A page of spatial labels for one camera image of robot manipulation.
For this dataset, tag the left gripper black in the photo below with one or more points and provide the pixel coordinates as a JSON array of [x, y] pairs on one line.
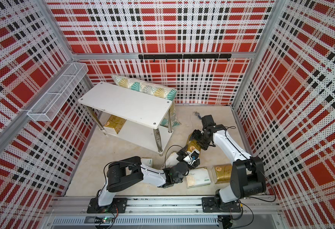
[[182, 155]]

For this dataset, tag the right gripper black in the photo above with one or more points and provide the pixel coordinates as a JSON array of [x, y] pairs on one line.
[[195, 133]]

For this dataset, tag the gold tissue pack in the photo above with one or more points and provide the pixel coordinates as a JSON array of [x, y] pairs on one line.
[[114, 124], [192, 146], [222, 173]]

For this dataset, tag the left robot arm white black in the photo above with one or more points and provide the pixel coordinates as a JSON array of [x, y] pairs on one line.
[[123, 174]]

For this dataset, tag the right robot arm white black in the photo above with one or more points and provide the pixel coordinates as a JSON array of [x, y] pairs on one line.
[[247, 172]]

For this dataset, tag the white tissue pack right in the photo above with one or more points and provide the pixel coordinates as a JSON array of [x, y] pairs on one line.
[[197, 178]]

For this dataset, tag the white tissue pack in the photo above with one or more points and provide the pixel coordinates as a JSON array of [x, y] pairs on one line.
[[147, 162], [171, 161], [197, 178]]

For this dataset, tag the white tissue pack middle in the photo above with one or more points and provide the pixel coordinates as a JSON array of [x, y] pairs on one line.
[[171, 161]]

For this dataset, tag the white tissue pack left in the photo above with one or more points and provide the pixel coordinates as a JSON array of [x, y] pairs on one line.
[[147, 162]]

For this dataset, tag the white two-tier shelf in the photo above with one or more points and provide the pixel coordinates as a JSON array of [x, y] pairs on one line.
[[143, 114]]

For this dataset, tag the small floor debris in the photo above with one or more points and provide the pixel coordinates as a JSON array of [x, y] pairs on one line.
[[197, 115]]

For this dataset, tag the geometric patterned pillow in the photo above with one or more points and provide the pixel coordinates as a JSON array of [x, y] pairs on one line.
[[150, 89]]

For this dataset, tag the small green circuit board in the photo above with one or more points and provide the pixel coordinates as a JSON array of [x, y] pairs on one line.
[[103, 220]]

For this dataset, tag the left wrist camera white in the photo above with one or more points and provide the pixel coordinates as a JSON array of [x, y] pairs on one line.
[[193, 157]]

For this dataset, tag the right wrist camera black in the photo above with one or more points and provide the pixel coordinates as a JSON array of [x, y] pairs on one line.
[[207, 121]]

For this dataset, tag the black wall hook rail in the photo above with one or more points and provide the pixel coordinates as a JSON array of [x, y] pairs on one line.
[[184, 56]]

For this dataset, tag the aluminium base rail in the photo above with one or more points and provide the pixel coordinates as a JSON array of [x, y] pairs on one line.
[[166, 212]]

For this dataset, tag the white wire mesh basket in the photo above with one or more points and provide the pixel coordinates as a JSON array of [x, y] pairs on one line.
[[50, 103]]

